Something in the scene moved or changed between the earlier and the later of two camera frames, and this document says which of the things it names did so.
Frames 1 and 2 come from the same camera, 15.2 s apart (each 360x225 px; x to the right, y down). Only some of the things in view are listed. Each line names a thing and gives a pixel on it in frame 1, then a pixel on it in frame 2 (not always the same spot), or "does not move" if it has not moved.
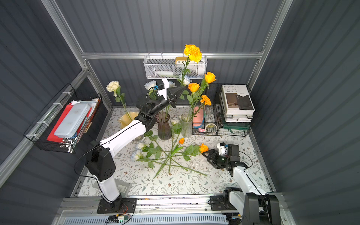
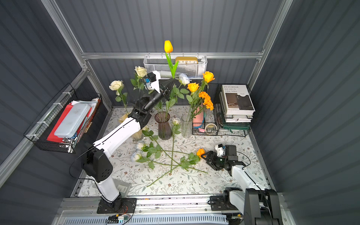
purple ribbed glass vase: x=164 y=130 does not move
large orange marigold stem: x=194 y=54 -> x=207 y=104
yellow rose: x=193 y=87 does not move
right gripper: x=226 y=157 does not move
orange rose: x=194 y=150 -> x=185 y=162
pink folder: x=198 y=121 does not move
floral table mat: x=167 y=161 does not move
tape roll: x=208 y=123 does not move
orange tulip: x=181 y=141 -> x=168 y=48
